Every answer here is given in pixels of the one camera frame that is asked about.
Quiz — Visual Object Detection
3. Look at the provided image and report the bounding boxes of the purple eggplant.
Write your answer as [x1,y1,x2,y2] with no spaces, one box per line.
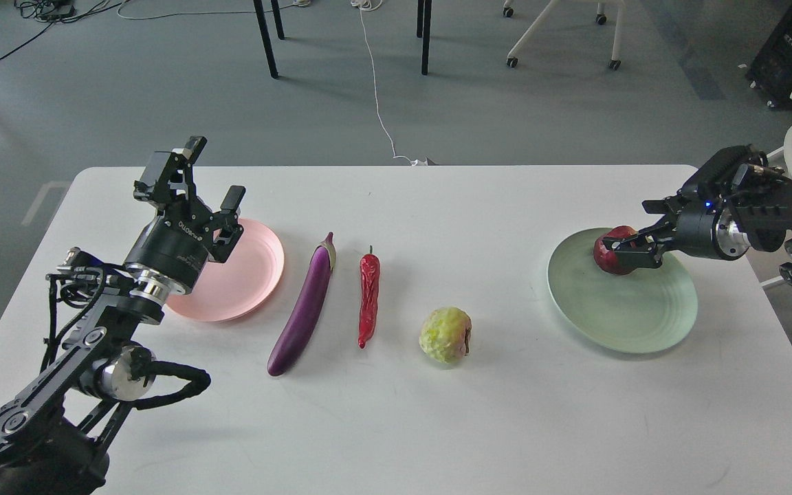
[267,232,337,377]

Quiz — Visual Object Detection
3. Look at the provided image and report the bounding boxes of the black table leg rear right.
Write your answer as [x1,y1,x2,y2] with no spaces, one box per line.
[416,0,425,39]

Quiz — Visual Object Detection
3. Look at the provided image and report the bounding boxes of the pink plate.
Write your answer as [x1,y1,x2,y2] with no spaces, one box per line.
[166,217,284,322]

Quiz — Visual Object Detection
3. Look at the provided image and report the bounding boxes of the red chili pepper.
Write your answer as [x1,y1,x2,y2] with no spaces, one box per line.
[356,245,381,350]

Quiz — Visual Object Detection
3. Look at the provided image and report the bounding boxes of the green plate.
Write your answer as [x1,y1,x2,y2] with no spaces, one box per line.
[546,228,699,355]

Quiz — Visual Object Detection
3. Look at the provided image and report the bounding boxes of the black floor cables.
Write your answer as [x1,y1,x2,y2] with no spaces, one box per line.
[0,0,129,82]

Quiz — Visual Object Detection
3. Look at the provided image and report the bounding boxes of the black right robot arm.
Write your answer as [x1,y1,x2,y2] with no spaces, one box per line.
[596,145,792,286]

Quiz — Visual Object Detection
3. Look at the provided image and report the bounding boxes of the black table leg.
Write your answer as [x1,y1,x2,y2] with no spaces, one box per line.
[420,0,432,76]
[416,0,425,39]
[252,0,279,80]
[270,0,286,40]

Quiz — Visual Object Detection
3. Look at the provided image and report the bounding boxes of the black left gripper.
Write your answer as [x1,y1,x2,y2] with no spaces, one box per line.
[124,135,246,295]

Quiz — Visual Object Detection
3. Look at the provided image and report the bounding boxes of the white floor cable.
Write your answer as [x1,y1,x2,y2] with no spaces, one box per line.
[351,0,428,166]

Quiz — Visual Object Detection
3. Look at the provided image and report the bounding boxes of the red pomegranate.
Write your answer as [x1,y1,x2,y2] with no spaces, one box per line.
[592,225,638,276]

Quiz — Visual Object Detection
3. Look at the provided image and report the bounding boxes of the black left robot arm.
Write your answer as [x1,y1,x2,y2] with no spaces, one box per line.
[0,137,245,494]

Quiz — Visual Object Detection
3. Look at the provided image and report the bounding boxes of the black table leg rear left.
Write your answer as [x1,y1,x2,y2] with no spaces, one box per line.
[270,0,286,40]

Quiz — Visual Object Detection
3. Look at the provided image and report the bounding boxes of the white rolling chair base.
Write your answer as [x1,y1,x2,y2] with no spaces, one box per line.
[505,1,628,72]

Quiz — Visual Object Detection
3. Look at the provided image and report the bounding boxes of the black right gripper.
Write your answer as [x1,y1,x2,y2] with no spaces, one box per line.
[604,195,738,270]

